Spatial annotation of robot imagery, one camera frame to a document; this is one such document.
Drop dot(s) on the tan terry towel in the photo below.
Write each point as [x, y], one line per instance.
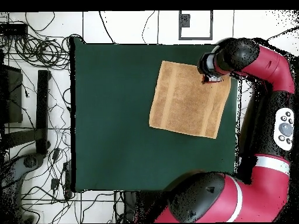
[186, 105]

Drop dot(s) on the grey square frame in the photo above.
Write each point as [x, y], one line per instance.
[184, 21]

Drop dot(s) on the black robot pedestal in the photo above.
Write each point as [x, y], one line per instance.
[137, 205]

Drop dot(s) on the black floor stand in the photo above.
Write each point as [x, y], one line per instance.
[42, 112]

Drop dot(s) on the dark green table cloth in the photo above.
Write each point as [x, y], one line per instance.
[112, 151]

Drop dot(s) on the grey chair base leg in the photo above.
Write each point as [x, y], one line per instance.
[30, 161]

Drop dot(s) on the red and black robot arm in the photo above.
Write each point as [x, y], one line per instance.
[257, 198]

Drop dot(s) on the small black device box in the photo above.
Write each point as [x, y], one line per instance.
[12, 29]

